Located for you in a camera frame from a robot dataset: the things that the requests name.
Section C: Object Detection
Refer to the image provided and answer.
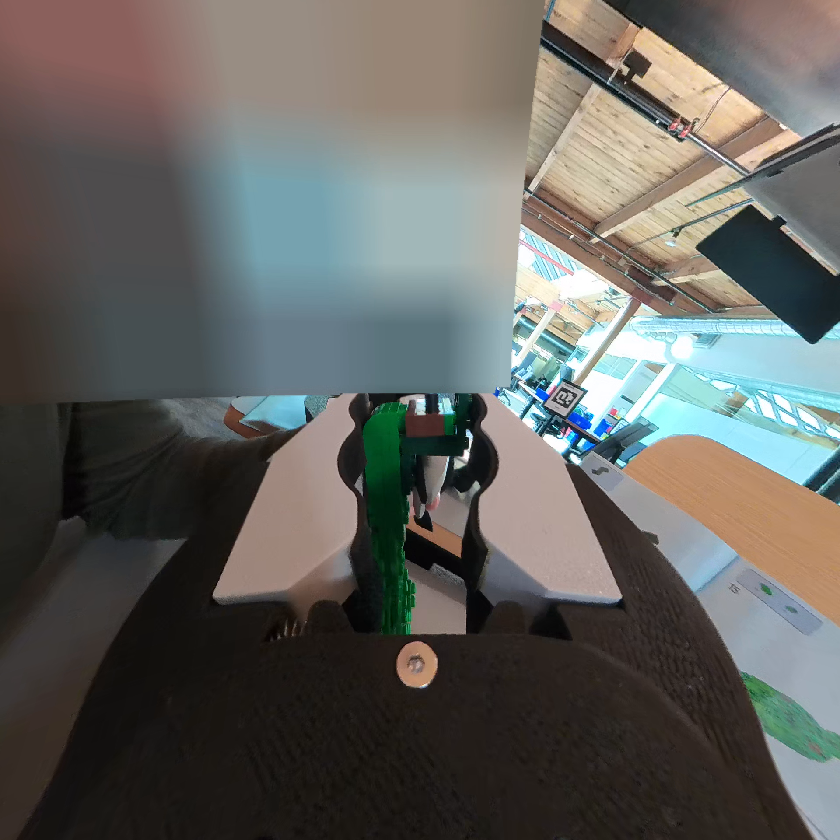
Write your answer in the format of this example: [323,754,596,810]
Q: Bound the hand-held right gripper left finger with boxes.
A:
[212,392,370,606]

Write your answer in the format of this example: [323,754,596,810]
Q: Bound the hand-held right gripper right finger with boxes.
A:
[465,394,623,606]

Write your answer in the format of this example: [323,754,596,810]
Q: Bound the green brick leaf assembly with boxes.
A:
[360,394,475,636]

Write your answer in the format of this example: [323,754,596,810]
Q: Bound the dark green brick piece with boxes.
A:
[402,434,471,455]

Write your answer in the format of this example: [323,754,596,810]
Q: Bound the person's left forearm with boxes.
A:
[0,399,309,546]

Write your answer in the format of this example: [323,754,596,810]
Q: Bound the black white marker sign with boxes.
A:
[543,379,589,418]

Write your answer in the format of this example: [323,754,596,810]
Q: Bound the instruction booklet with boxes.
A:
[567,459,840,840]

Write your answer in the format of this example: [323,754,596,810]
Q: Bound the grey light panel black flaps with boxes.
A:
[694,123,840,345]

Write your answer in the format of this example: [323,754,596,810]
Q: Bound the metal sprinkler pipe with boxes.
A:
[541,26,756,178]

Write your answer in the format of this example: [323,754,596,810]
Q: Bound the silver ventilation duct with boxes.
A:
[630,314,788,343]

